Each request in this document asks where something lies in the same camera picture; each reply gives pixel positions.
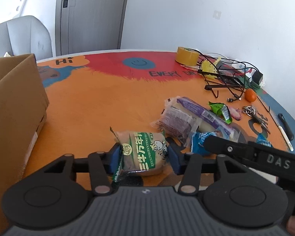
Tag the green snack packet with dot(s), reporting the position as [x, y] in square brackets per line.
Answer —
[221, 110]

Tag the brown cardboard box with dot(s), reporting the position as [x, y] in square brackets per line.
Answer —
[23, 105]

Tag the orange tangerine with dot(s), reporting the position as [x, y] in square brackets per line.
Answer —
[250, 95]

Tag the black laptop stand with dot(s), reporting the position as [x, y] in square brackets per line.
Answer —
[235, 86]

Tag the green white bread packet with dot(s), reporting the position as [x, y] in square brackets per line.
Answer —
[141, 153]

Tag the car key bunch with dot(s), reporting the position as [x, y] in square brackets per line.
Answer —
[251, 111]

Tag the grey door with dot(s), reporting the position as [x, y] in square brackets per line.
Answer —
[88, 25]

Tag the yellow tape roll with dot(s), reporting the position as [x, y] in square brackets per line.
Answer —
[187, 56]

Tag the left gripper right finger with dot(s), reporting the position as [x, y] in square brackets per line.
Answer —
[189, 165]

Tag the blue green candy packet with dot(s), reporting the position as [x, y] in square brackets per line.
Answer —
[261, 139]

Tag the black power adapter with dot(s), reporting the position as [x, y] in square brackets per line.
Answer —
[257, 77]

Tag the grey chair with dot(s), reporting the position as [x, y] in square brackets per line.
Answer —
[25, 35]

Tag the white handled knife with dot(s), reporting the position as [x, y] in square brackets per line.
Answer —
[281, 128]

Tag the purple long cake packet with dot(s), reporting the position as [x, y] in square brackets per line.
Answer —
[207, 121]

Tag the colourful cartoon table mat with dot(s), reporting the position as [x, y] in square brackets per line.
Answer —
[94, 95]

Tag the white power strip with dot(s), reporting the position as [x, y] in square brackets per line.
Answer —
[246, 70]

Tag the yellow plastic toy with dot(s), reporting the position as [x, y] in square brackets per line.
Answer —
[210, 68]

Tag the pink keychain charm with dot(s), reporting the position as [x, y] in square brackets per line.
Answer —
[236, 113]

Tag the blue snack packet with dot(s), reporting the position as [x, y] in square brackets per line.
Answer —
[197, 142]

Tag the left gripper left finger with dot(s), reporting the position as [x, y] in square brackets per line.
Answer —
[101, 165]

